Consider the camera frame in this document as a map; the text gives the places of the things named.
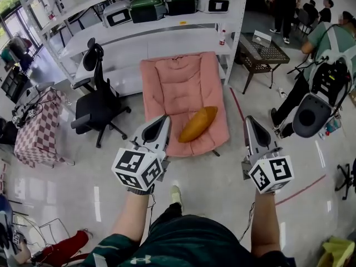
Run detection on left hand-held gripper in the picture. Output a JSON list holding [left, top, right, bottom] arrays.
[[111, 115, 171, 192]]

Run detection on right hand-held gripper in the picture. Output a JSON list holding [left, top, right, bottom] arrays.
[[241, 115, 295, 195]]

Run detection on orange pillow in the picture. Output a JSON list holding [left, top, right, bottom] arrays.
[[177, 106, 219, 144]]

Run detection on pink padded seat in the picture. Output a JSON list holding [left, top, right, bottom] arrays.
[[139, 51, 230, 158]]

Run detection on person's right forearm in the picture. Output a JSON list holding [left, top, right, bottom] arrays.
[[250, 191, 282, 259]]

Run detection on person's left forearm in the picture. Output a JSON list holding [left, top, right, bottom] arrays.
[[110, 187, 155, 244]]

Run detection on grey round seat shell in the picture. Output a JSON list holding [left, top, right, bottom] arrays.
[[291, 92, 334, 139]]

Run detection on person's pale shoe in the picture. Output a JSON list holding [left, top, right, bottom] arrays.
[[170, 185, 183, 206]]

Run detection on black office chair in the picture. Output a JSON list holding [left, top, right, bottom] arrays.
[[70, 37, 132, 149]]

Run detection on person's black shorts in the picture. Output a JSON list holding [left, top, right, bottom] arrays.
[[149, 202, 184, 230]]

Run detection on black metal mesh table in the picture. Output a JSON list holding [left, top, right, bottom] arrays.
[[235, 33, 291, 95]]

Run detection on white metal shelving unit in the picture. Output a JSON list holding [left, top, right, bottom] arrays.
[[21, 0, 250, 97]]

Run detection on clear plastic box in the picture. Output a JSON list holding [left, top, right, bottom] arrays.
[[251, 29, 273, 48]]

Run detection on black chair wheel base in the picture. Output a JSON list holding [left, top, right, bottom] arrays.
[[334, 157, 356, 201]]

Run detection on person's dark green shirt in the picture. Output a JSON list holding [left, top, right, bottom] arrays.
[[80, 214, 290, 267]]

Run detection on large dark green cooker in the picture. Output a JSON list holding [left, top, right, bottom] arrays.
[[130, 0, 167, 24]]

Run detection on red checkered covered table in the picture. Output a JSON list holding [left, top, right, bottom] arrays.
[[13, 86, 75, 169]]

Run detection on white cooker with black window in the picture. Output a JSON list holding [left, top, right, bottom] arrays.
[[102, 0, 132, 28]]

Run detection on small dark green cooker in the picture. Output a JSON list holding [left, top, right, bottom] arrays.
[[165, 0, 199, 17]]

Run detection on white cooker with black panel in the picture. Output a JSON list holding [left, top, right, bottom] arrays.
[[196, 0, 231, 14]]

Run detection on spare gripper with printed cube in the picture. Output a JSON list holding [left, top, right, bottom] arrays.
[[11, 107, 38, 128]]

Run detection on yellow green bag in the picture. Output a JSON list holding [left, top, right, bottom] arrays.
[[314, 235, 356, 267]]

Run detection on red garment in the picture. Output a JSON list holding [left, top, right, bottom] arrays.
[[32, 230, 90, 264]]

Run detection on black storage cabinet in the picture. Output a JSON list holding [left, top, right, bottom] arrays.
[[0, 67, 28, 103]]

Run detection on clothes rack with garments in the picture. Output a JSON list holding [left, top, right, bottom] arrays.
[[0, 32, 36, 71]]

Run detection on thin black cable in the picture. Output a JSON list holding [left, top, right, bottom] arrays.
[[238, 202, 256, 243], [145, 193, 157, 235]]

